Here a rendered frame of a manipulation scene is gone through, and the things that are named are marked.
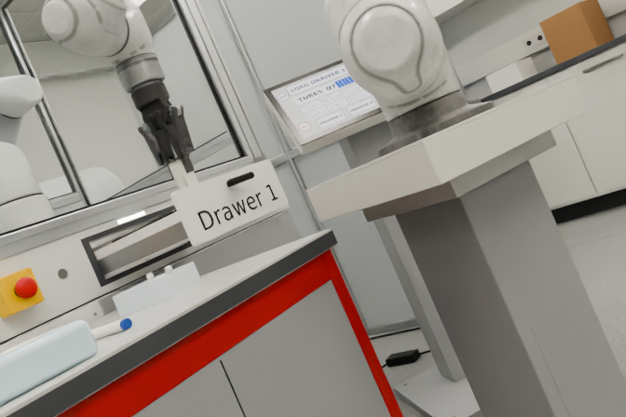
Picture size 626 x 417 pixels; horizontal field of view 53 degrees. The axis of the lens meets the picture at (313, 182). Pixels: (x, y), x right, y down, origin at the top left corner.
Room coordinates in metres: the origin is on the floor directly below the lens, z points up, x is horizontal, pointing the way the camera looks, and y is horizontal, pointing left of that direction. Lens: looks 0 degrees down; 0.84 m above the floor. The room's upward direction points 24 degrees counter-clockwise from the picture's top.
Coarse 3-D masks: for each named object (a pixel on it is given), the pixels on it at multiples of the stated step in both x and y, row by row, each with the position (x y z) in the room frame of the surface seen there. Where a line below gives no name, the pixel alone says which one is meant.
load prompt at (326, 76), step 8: (328, 72) 2.16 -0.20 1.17; (336, 72) 2.16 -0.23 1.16; (344, 72) 2.15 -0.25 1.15; (304, 80) 2.15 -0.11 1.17; (312, 80) 2.14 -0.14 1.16; (320, 80) 2.14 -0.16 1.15; (328, 80) 2.13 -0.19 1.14; (288, 88) 2.13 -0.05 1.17; (296, 88) 2.12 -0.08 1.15; (304, 88) 2.12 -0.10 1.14
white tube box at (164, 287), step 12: (192, 264) 1.09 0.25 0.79; (156, 276) 1.13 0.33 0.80; (168, 276) 1.03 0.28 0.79; (180, 276) 1.05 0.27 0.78; (192, 276) 1.08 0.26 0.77; (132, 288) 1.12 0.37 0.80; (144, 288) 1.04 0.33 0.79; (156, 288) 1.03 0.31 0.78; (168, 288) 1.02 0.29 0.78; (180, 288) 1.04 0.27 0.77; (120, 300) 1.07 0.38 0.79; (132, 300) 1.06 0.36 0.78; (144, 300) 1.05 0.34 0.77; (156, 300) 1.04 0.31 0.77; (120, 312) 1.07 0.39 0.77; (132, 312) 1.06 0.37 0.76
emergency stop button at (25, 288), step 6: (18, 282) 1.16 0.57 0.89; (24, 282) 1.16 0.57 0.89; (30, 282) 1.17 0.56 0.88; (18, 288) 1.16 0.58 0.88; (24, 288) 1.16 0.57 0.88; (30, 288) 1.17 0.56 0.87; (36, 288) 1.18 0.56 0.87; (18, 294) 1.16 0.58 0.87; (24, 294) 1.16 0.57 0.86; (30, 294) 1.17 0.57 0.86
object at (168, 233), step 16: (160, 224) 1.23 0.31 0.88; (176, 224) 1.20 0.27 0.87; (128, 240) 1.30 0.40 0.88; (144, 240) 1.27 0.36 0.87; (160, 240) 1.24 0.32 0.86; (176, 240) 1.21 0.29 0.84; (96, 256) 1.38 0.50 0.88; (112, 256) 1.34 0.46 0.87; (128, 256) 1.31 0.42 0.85; (144, 256) 1.28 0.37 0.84; (112, 272) 1.36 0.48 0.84
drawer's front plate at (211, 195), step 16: (224, 176) 1.27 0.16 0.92; (256, 176) 1.34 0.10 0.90; (272, 176) 1.38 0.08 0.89; (176, 192) 1.16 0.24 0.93; (192, 192) 1.19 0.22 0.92; (208, 192) 1.22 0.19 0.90; (224, 192) 1.25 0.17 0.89; (240, 192) 1.29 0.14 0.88; (256, 192) 1.32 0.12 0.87; (176, 208) 1.17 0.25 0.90; (192, 208) 1.18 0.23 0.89; (208, 208) 1.20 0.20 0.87; (240, 208) 1.27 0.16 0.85; (256, 208) 1.31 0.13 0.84; (272, 208) 1.34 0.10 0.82; (192, 224) 1.16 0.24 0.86; (208, 224) 1.19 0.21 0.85; (224, 224) 1.22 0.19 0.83; (240, 224) 1.26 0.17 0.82; (192, 240) 1.16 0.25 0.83; (208, 240) 1.18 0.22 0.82
